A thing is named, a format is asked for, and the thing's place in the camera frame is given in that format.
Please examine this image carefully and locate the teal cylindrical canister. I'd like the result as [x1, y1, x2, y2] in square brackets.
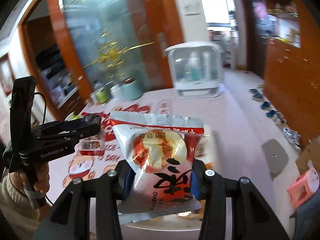
[120, 77, 143, 101]

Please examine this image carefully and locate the pink plastic stool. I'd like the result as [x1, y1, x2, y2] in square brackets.
[287, 167, 319, 209]

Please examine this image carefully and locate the green label glass bottle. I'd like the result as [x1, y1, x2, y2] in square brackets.
[94, 81, 109, 104]

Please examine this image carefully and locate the small red white snack packet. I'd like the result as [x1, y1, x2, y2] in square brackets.
[78, 130, 106, 156]

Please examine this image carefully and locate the red white jujube snack bag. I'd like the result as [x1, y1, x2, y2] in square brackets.
[109, 111, 204, 224]

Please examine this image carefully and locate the person left hand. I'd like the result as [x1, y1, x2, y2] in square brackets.
[9, 163, 50, 195]

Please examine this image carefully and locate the white countertop sterilizer appliance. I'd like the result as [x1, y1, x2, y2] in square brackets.
[165, 41, 224, 99]

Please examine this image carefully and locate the wooden cabinet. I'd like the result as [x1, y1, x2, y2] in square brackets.
[264, 0, 319, 147]

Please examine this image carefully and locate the printed pink table mat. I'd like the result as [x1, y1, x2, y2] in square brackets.
[44, 87, 277, 240]

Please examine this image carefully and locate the cream knit sleeve forearm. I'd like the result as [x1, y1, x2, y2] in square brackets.
[1, 175, 40, 239]

